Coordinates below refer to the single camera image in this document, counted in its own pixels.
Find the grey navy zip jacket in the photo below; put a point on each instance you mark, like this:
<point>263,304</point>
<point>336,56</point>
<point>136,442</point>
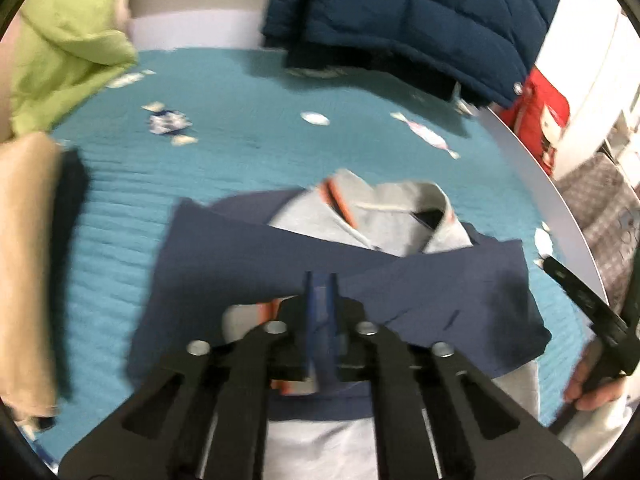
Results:
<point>450,300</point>

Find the navy puffer jacket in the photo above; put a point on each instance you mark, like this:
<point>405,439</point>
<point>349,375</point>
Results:
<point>410,10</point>

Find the green pink puffer jacket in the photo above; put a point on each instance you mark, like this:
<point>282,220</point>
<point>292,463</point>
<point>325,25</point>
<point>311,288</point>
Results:
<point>65,45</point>

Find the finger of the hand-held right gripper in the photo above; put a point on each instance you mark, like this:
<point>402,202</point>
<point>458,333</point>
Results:
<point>580,295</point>

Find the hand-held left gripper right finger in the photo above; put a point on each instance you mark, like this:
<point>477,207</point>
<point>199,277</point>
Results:
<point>331,320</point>

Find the teal quilted bed blanket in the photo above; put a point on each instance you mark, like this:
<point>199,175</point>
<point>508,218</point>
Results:
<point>250,125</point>

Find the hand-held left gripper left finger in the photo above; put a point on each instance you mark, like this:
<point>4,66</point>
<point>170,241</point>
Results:
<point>314,320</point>

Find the white bed frame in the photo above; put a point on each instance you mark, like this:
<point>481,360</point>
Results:
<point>550,185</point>

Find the person's right hand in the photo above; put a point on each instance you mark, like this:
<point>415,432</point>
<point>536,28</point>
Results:
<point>597,392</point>

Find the pink checked printed cloth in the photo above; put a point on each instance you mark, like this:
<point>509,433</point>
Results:
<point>610,210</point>

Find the white headboard shelf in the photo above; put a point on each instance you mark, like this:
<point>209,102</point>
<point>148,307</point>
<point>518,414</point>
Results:
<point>200,30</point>

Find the beige folded clothes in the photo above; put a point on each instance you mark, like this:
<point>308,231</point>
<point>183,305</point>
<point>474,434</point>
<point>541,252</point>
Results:
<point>25,260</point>

